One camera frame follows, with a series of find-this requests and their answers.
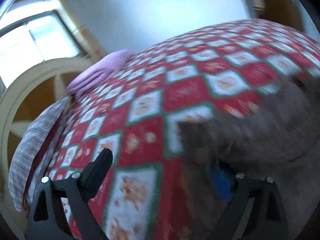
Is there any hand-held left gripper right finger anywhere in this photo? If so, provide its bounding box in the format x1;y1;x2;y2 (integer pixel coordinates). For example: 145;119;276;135
206;167;289;240

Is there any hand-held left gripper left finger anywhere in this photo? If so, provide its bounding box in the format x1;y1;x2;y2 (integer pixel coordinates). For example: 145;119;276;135
25;148;114;240

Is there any brown knitted sweater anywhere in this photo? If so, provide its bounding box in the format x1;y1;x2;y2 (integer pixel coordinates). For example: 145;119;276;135
179;76;320;240

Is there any striped pillow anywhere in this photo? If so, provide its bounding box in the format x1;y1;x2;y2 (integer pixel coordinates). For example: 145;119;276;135
7;96;72;212

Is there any folded pink blanket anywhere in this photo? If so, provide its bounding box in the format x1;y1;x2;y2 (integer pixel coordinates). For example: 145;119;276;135
66;49;135;98

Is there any red checkered printed bed sheet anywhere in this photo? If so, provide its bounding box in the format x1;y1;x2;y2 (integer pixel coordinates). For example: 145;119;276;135
21;19;320;240

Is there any wooden arched headboard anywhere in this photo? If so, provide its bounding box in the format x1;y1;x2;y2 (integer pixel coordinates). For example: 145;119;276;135
0;57;90;230

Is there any narrow beige curtain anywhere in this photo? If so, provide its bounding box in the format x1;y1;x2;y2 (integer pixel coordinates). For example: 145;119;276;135
49;0;108;61

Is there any window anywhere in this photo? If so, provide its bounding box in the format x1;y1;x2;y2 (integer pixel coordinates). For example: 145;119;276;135
0;10;82;85

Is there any brown wooden door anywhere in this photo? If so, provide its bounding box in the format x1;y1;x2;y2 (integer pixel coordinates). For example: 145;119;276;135
254;0;310;34

